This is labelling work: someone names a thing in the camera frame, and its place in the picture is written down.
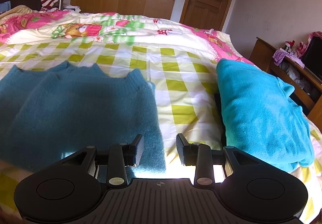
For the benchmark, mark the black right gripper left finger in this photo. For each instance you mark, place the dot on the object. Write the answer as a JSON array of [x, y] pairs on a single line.
[[121, 156]]

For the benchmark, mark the checkered cartoon print duvet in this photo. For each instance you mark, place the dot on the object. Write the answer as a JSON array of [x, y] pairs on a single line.
[[179, 60]]

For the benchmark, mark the purple patterned cloth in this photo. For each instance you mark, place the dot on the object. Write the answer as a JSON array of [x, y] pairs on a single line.
[[281, 54]]

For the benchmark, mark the teal knitted sweater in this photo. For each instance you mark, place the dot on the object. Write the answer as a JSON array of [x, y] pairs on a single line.
[[47, 115]]

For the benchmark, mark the black television screen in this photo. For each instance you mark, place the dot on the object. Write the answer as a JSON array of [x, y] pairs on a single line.
[[313, 56]]

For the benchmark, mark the metal thermos cup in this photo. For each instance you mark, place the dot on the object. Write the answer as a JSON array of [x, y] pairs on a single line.
[[60, 4]]

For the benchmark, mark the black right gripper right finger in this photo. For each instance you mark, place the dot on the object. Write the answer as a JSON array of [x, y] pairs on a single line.
[[198, 155]]

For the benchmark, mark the blue pillow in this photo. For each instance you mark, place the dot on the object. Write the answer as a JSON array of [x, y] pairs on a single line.
[[5, 6]]

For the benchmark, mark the plush toys on cabinet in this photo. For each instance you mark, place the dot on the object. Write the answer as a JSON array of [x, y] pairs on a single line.
[[300, 49]]

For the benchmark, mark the wooden side cabinet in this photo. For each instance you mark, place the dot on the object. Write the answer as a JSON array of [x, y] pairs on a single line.
[[262, 56]]

